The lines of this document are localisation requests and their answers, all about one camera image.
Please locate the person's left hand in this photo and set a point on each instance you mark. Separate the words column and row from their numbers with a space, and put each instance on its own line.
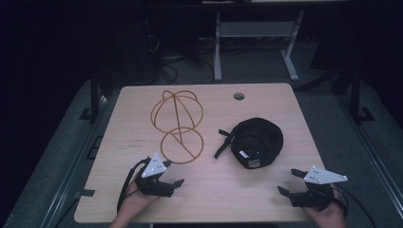
column 134, row 202

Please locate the black metal stand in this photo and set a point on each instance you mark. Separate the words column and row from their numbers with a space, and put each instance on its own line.
column 94, row 95
column 355, row 95

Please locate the black cap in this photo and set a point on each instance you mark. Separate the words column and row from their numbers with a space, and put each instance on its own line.
column 258, row 142

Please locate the aluminium rail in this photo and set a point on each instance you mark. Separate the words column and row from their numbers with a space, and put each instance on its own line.
column 374, row 152
column 68, row 177

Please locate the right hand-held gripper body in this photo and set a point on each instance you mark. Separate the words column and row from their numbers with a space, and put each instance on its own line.
column 321, row 177

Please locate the white metal desk frame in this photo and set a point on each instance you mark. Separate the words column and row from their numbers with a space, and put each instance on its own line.
column 253, row 29

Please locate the person's right hand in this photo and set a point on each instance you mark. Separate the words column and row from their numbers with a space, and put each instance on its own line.
column 331, row 217

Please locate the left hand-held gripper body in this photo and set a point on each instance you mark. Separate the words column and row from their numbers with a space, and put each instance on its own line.
column 155, row 164

